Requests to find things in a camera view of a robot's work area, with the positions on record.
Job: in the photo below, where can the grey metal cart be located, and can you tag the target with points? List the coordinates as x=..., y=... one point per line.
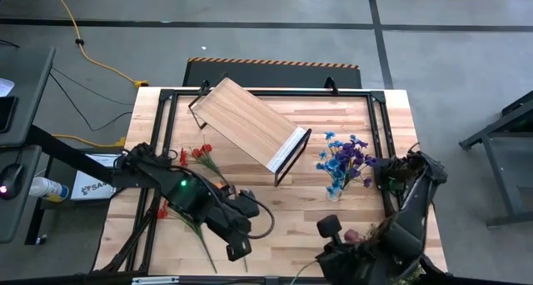
x=499, y=151

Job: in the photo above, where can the white-flowered plant in black pot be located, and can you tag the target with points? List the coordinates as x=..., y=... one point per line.
x=410, y=274

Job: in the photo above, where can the white paper sheet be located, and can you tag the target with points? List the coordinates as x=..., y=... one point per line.
x=5, y=87

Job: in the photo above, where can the black metal rig frame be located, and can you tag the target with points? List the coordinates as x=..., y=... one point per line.
x=291, y=93

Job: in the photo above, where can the orange tulip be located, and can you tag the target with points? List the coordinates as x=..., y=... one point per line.
x=220, y=185

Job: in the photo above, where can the dark pink tulip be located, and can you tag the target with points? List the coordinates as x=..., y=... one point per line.
x=352, y=236

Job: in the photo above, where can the white printed sign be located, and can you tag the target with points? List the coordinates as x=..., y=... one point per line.
x=89, y=189

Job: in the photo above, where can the grey desk top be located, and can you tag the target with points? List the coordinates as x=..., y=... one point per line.
x=25, y=93

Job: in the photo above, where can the small red flower sprig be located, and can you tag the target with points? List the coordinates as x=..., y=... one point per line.
x=206, y=148

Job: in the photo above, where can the black tablet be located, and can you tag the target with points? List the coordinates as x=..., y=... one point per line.
x=7, y=114

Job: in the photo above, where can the black diagonal support beam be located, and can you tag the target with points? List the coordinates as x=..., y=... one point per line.
x=62, y=149

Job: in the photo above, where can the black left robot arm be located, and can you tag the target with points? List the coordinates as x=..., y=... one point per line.
x=183, y=193

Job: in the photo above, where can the black hazard-striped floor mat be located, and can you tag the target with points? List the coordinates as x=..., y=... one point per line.
x=270, y=74

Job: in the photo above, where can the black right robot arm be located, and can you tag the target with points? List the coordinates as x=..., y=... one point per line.
x=406, y=235

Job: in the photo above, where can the purple flower bunch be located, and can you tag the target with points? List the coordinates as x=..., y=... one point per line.
x=354, y=156

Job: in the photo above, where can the white spray can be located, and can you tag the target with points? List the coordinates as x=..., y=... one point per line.
x=48, y=189

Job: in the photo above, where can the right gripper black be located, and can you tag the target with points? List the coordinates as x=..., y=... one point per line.
x=345, y=264

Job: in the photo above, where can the clear glass vase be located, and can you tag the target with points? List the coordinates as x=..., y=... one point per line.
x=334, y=195

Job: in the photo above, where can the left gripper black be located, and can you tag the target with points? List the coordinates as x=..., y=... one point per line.
x=233, y=226

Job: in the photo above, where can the wooden shelf with black frame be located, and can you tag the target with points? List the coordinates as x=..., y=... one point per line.
x=241, y=114

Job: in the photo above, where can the grey keyboard tray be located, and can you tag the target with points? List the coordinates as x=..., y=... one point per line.
x=16, y=218

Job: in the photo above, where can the silver metal bracket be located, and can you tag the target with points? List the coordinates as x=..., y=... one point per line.
x=154, y=280

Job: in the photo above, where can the large red flower bunch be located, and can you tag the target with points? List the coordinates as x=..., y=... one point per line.
x=200, y=235

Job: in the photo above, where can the black computer mouse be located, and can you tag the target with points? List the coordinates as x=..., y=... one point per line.
x=11, y=181

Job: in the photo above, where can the blue flower bunch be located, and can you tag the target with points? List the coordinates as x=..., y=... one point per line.
x=333, y=164

